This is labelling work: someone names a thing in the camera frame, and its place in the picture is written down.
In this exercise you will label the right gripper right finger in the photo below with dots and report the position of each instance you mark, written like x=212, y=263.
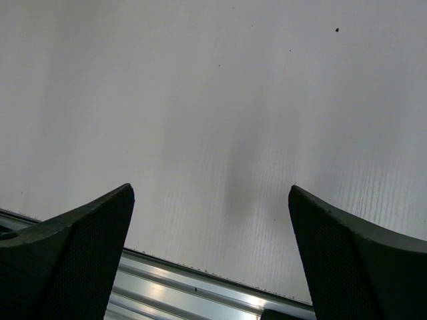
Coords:
x=356, y=269

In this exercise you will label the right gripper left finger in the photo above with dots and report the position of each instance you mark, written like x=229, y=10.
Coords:
x=64, y=267

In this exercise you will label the aluminium mounting rail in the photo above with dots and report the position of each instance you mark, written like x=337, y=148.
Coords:
x=149, y=288

